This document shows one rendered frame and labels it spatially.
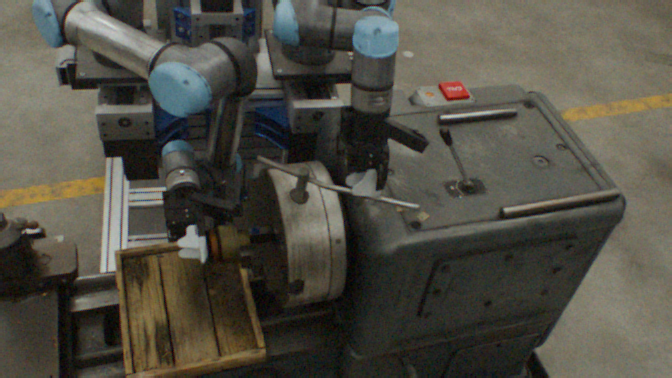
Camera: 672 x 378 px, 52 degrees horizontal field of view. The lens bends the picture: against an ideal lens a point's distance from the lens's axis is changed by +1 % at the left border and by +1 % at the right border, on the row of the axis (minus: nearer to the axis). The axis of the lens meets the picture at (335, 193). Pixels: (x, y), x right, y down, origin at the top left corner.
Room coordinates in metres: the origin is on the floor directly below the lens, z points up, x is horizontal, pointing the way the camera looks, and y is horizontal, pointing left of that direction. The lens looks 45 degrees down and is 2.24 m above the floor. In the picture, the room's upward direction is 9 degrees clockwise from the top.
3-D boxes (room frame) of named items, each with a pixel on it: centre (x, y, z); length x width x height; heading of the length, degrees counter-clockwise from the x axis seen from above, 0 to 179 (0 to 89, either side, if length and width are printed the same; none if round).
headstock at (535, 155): (1.18, -0.28, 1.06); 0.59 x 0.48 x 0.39; 113
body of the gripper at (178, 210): (1.01, 0.33, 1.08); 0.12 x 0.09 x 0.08; 22
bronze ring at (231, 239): (0.95, 0.21, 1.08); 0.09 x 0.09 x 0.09; 23
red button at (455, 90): (1.39, -0.25, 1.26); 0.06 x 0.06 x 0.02; 23
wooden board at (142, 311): (0.91, 0.30, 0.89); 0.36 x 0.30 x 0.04; 23
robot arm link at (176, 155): (1.17, 0.38, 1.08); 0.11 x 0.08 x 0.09; 22
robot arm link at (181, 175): (1.09, 0.35, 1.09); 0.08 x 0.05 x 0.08; 112
